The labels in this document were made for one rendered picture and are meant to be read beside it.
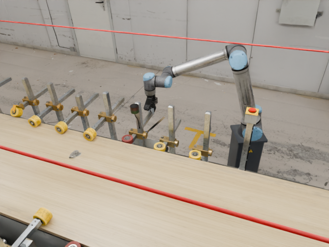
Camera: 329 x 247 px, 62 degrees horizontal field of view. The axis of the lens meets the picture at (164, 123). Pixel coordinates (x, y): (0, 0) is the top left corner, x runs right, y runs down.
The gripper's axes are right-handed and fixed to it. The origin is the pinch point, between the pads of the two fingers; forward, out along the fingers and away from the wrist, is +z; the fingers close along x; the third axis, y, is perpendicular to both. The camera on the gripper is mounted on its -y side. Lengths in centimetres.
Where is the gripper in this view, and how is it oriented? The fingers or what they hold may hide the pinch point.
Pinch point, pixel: (151, 114)
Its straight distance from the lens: 231.3
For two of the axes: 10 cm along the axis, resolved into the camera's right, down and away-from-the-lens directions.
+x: -9.3, -1.9, 3.2
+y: 3.7, -5.9, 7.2
